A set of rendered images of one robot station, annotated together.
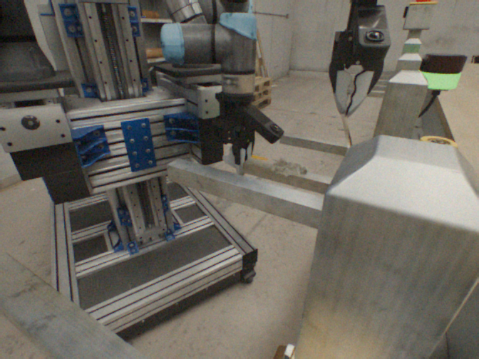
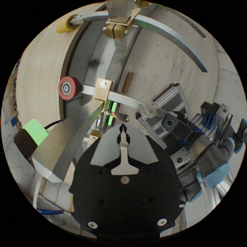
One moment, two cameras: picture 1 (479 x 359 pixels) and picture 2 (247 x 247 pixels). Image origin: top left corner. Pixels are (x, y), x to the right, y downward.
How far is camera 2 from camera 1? 0.49 m
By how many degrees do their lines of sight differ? 31
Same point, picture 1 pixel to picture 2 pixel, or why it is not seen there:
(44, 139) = (220, 109)
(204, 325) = (146, 97)
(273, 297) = (128, 109)
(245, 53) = (216, 156)
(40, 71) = (227, 133)
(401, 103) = not seen: outside the picture
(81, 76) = not seen: hidden behind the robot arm
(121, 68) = not seen: hidden behind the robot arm
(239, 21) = (227, 169)
